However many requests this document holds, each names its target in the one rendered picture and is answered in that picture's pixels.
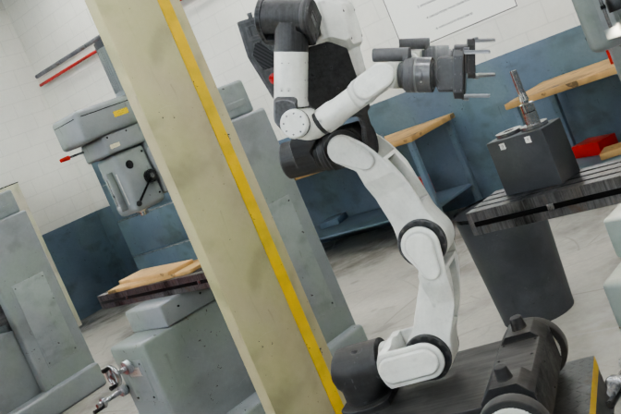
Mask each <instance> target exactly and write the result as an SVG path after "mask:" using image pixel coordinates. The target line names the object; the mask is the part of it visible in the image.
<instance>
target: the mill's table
mask: <svg viewBox="0 0 621 414"><path fill-rule="evenodd" d="M618 203H621V158H620V159H616V160H613V161H609V162H606V163H602V164H596V165H592V166H588V167H585V168H581V169H580V171H579V172H578V173H576V174H575V175H574V176H572V177H571V178H570V179H569V180H567V181H566V182H565V183H563V184H560V185H555V186H551V187H547V188H543V189H535V190H531V191H526V192H522V193H518V194H514V195H509V196H507V195H506V193H505V189H500V190H497V191H495V192H494V193H493V194H491V196H490V197H487V198H486V199H485V200H483V201H482V202H481V203H479V204H478V205H477V206H475V207H474V209H472V210H470V211H469V212H467V213H466V216H467V218H468V221H469V225H470V227H471V230H472V232H473V235H474V236H477V235H482V234H486V233H491V232H494V231H499V230H503V229H507V228H511V227H515V226H520V225H527V224H531V223H536V222H540V221H544V220H548V219H553V218H556V217H560V216H565V215H569V214H573V213H581V212H585V211H589V210H593V209H598V208H602V207H605V206H610V205H614V204H618Z"/></svg>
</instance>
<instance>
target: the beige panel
mask: <svg viewBox="0 0 621 414"><path fill-rule="evenodd" d="M84 1H85V3H86V5H87V8H88V9H89V11H90V13H91V17H92V19H93V21H94V24H95V26H96V28H97V31H98V32H99V34H100V36H101V39H102V41H103V45H104V47H105V49H106V51H107V53H108V55H109V57H110V59H111V62H112V64H113V66H114V69H115V71H116V74H117V76H118V78H119V80H120V83H121V85H122V87H123V89H124V92H125V94H126V96H127V97H128V101H129V103H130V106H131V108H132V110H133V112H134V115H135V117H136V118H137V121H138V123H139V125H140V129H141V131H142V133H143V135H144V138H145V139H146V141H147V144H148V146H149V148H150V150H151V153H152V156H153V158H154V161H155V162H156V164H157V167H158V169H159V171H160V173H161V176H162V178H163V180H164V183H165V185H166V187H167V190H168V192H169V194H170V196H171V199H172V201H173V203H174V205H175V207H176V209H177V213H178V215H179V217H180V220H181V222H182V224H183V226H184V228H185V230H186V232H187V234H188V237H189V240H190V243H191V245H192V247H193V249H194V251H195V253H196V255H197V258H198V260H199V262H200V264H201V268H202V270H203V271H204V274H205V276H206V278H207V281H208V283H209V285H210V287H211V290H212V292H213V295H214V297H215V299H216V301H217V304H218V306H219V308H220V310H221V312H222V314H223V316H224V319H225V322H226V324H227V327H228V329H229V331H230V334H231V335H232V337H233V339H234V342H235V344H236V346H237V350H238V352H239V354H240V357H241V358H242V360H243V362H244V365H245V367H246V369H247V372H248V374H249V376H250V379H251V381H252V383H253V385H254V388H255V390H256V392H257V395H258V397H259V399H260V400H261V403H262V406H263V409H264V411H265V413H266V414H342V412H341V410H342V408H343V407H344V405H345V404H346V402H347V401H346V399H345V397H344V395H343V393H342V392H341V391H339V390H338V389H337V388H336V387H335V385H334V383H333V381H332V377H331V362H332V355H331V352H330V350H329V348H328V346H327V344H326V342H325V339H324V337H323V333H322V331H321V329H320V326H319V324H318V323H317V320H316V318H315V316H314V313H313V311H312V309H311V305H310V303H309V301H308V299H307V296H306V294H305V292H304V289H303V287H302V285H301V283H300V281H299V279H298V275H297V273H296V270H295V268H294V266H293V263H292V261H291V260H290V257H289V255H288V253H287V250H286V247H285V244H284V242H283V240H282V238H281V236H280V234H279V231H278V229H277V227H276V224H275V222H274V219H273V217H272V215H271V212H270V210H269V208H268V205H267V203H266V201H265V198H264V197H263V195H262V191H261V189H260V186H259V184H258V182H257V179H256V177H255V176H254V173H253V171H252V169H251V166H250V163H249V160H248V158H247V156H246V154H245V152H244V150H243V147H242V145H241V143H240V140H239V138H238V136H237V133H236V131H235V128H234V126H233V124H232V121H231V119H230V117H229V114H228V112H227V111H226V108H225V105H224V102H223V100H222V98H221V95H220V93H219V91H218V89H217V87H216V85H215V82H214V80H213V76H212V74H211V72H210V69H209V68H208V66H207V63H206V61H205V59H204V56H203V54H202V52H201V48H200V47H199V44H198V42H197V40H196V37H195V35H194V33H193V30H192V28H191V26H190V24H189V20H188V18H187V16H186V13H185V11H184V9H183V6H182V5H181V3H180V0H84Z"/></svg>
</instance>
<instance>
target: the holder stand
mask: <svg viewBox="0 0 621 414"><path fill-rule="evenodd" d="M540 120H541V121H540V122H538V123H536V124H534V125H531V126H526V125H525V126H523V127H522V126H517V127H513V128H509V129H507V130H505V131H502V132H500V133H498V134H497V135H495V137H496V139H495V140H492V141H491V142H489V143H487V147H488V150H489V152H490V155H491V156H492V159H493V163H494V165H495V168H496V170H497V173H498V175H499V177H500V179H501V182H502V184H503V187H504V189H505V193H506V195H507V196H509V195H514V194H518V193H522V192H526V191H531V190H535V189H543V188H547V187H551V186H555V185H560V184H563V183H565V182H566V181H567V180H569V179H570V178H571V177H572V176H574V175H575V174H576V173H578V172H579V171H580V169H579V167H578V162H577V160H576V157H575V155H574V153H573V151H572V148H571V145H570V143H569V140H568V138H567V135H566V132H565V130H564V127H563V124H562V122H561V119H560V117H558V118H555V119H552V120H547V118H543V119H540Z"/></svg>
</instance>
